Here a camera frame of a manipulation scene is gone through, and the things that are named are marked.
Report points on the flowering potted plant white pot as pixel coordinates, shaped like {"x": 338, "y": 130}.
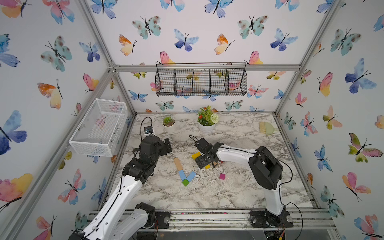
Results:
{"x": 207, "y": 119}

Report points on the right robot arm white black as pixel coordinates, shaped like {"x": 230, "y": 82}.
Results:
{"x": 267, "y": 171}

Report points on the light blue block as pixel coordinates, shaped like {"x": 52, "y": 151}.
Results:
{"x": 182, "y": 175}
{"x": 191, "y": 176}

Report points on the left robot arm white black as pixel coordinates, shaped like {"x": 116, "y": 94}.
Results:
{"x": 107, "y": 225}

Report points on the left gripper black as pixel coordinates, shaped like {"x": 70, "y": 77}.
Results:
{"x": 161, "y": 146}

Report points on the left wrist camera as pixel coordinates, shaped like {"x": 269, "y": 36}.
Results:
{"x": 148, "y": 130}

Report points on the green cube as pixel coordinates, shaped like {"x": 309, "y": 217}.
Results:
{"x": 185, "y": 182}

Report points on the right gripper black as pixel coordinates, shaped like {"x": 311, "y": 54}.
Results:
{"x": 199, "y": 160}

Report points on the black wire wall basket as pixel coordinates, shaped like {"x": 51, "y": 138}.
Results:
{"x": 200, "y": 79}

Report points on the white mesh wall basket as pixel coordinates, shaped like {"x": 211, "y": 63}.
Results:
{"x": 100, "y": 129}

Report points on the small green potted plant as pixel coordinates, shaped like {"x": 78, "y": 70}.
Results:
{"x": 168, "y": 123}

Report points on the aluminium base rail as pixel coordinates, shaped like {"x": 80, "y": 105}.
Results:
{"x": 241, "y": 219}

